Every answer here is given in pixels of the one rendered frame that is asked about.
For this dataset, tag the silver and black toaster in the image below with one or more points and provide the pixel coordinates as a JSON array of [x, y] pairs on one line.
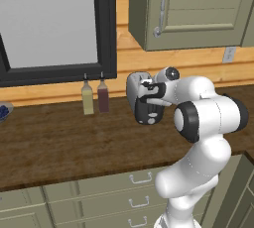
[[134, 93]]

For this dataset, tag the grey wall socket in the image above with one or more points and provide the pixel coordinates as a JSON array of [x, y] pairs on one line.
[[228, 55]]

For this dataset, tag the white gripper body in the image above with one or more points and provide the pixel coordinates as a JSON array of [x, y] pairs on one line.
[[158, 101]]

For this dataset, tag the olive wall cupboard door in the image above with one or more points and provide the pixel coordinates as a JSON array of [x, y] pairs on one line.
[[198, 7], [248, 27]]

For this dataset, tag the yellow oil bottle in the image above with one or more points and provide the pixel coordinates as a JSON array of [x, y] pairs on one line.
[[88, 101]]

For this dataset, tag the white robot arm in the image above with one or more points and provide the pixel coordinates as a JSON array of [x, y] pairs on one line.
[[202, 116]]

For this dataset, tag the black framed window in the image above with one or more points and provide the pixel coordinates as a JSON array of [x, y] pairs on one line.
[[105, 23]]

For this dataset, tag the olive drawer front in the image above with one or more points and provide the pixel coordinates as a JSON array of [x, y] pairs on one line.
[[99, 185], [99, 205], [99, 222]]

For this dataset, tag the olive base cupboard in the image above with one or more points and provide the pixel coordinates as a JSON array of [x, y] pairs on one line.
[[20, 208]]

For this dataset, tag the dark red vinegar bottle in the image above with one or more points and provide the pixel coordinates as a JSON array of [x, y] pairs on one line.
[[103, 101]]

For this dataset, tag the grey bowl with blue fruit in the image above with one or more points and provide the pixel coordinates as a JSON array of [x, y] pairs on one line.
[[4, 111]]

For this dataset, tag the olive corner cupboard door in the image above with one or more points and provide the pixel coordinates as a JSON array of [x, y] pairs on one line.
[[234, 199]]

